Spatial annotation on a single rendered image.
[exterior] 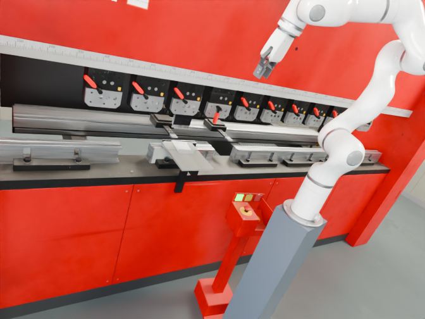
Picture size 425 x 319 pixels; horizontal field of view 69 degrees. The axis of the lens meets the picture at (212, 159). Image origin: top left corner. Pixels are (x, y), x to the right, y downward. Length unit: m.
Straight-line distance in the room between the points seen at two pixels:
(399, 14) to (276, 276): 1.16
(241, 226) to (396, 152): 1.93
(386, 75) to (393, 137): 1.95
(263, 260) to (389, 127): 2.07
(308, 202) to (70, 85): 1.43
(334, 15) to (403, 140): 2.28
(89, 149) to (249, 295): 1.08
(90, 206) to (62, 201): 0.13
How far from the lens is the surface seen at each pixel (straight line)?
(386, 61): 1.37
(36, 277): 1.88
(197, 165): 1.53
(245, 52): 1.66
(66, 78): 1.97
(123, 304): 2.14
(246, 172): 1.92
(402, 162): 3.23
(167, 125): 1.87
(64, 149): 1.54
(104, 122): 1.81
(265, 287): 1.66
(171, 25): 1.44
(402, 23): 1.29
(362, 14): 1.19
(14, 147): 1.53
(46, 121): 1.76
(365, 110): 1.32
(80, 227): 1.68
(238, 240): 1.86
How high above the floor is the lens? 1.72
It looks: 26 degrees down
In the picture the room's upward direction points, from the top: 19 degrees clockwise
